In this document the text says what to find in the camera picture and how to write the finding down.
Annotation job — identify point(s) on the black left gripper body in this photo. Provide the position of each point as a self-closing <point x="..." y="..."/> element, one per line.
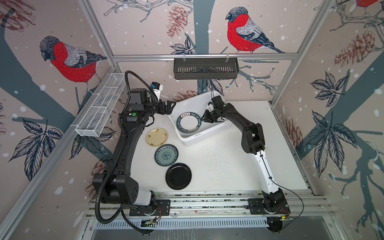
<point x="159" y="108"/>

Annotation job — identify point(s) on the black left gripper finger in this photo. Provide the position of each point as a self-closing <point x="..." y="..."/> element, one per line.
<point x="170" y="105"/>
<point x="168" y="111"/>

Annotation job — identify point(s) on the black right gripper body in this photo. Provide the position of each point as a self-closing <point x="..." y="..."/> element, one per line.
<point x="213" y="115"/>

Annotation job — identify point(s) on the large green rimmed plate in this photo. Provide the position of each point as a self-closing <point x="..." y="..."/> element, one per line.
<point x="188" y="122"/>

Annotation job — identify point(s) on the teal patterned small plate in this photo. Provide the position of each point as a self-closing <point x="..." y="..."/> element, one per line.
<point x="166" y="155"/>

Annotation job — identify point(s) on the black round plate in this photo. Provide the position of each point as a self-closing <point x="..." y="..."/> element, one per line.
<point x="178" y="176"/>

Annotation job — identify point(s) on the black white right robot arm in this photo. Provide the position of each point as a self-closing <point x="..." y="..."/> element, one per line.
<point x="252" y="142"/>

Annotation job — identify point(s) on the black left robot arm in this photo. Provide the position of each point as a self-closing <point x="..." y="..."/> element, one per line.
<point x="115" y="185"/>

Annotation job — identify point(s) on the white plastic bin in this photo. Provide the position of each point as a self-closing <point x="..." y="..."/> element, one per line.
<point x="198" y="105"/>

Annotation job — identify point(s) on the yellow translucent plate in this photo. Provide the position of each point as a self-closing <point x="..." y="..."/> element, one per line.
<point x="156" y="137"/>

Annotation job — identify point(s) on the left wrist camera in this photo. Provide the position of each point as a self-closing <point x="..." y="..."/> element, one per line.
<point x="157" y="88"/>

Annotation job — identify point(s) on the black hanging wire basket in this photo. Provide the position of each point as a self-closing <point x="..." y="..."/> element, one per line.
<point x="206" y="68"/>

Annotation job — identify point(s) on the white mesh wall shelf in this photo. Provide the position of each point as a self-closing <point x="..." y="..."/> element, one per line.
<point x="98" y="113"/>

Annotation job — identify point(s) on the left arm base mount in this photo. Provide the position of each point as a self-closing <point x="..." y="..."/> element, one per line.
<point x="157" y="208"/>

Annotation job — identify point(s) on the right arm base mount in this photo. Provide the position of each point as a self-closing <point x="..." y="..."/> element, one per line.
<point x="255" y="206"/>

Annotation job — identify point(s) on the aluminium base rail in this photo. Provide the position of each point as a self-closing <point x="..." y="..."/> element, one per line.
<point x="237" y="204"/>

